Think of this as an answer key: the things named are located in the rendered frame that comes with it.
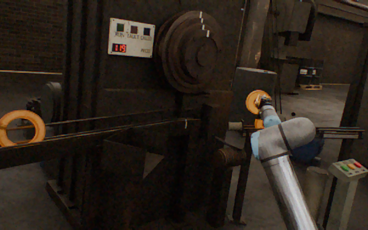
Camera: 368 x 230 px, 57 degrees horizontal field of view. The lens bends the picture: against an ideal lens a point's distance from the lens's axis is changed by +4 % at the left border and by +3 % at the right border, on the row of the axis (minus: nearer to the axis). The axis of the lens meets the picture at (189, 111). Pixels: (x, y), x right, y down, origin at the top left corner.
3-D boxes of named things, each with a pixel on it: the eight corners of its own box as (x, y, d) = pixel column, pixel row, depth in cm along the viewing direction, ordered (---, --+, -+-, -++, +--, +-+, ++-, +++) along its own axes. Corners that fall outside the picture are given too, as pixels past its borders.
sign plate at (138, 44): (107, 53, 176) (110, 17, 172) (149, 57, 192) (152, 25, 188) (109, 53, 174) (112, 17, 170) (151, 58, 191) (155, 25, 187)
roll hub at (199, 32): (176, 78, 184) (183, 26, 178) (213, 79, 202) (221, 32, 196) (182, 80, 180) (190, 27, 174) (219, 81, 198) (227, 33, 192)
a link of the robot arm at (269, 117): (269, 136, 188) (262, 123, 184) (264, 125, 199) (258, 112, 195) (284, 129, 186) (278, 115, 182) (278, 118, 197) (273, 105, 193)
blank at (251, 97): (247, 89, 219) (248, 90, 215) (270, 90, 220) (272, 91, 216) (245, 112, 222) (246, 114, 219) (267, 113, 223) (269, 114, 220)
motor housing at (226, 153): (201, 220, 228) (211, 146, 217) (223, 213, 242) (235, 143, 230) (213, 230, 218) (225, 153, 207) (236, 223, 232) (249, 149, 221)
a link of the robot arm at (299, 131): (309, 112, 131) (308, 115, 195) (278, 123, 135) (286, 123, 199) (321, 140, 129) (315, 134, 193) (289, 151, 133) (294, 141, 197)
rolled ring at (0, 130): (13, 160, 147) (11, 160, 149) (53, 137, 157) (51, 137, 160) (-13, 123, 143) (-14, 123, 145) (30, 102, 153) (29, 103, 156)
